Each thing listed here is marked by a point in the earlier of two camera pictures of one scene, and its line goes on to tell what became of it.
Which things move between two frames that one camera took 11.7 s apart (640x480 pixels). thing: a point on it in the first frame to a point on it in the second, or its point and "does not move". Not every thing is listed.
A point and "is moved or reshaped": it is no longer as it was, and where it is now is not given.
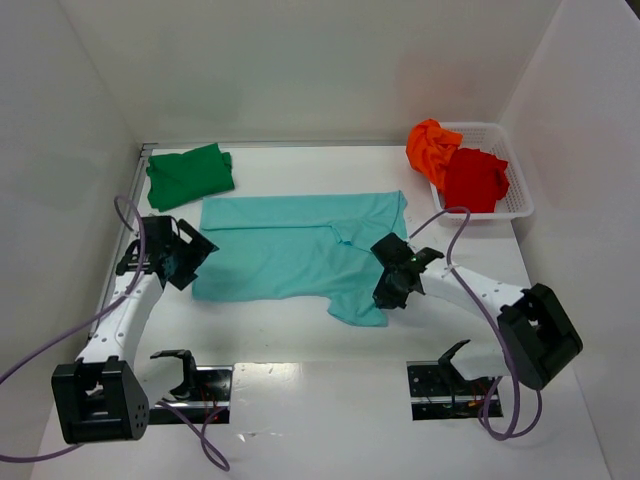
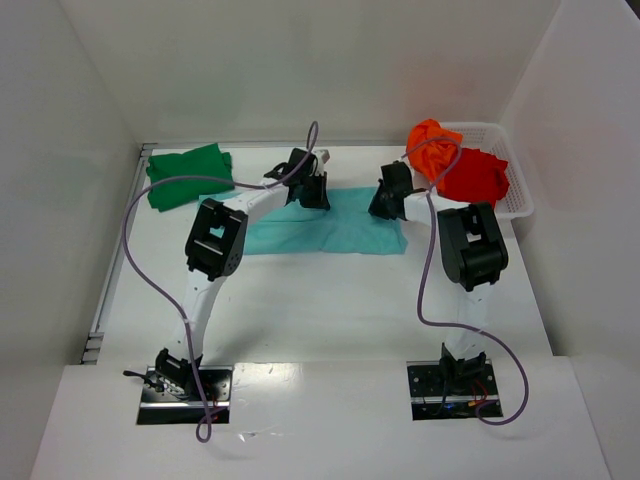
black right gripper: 391,273 to 382,205
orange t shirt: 428,148 does not move
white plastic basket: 497,139 does not move
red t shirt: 474,179 does not move
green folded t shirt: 189,176 does not move
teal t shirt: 298,247 is moved or reshaped
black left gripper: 187,261 to 314,192
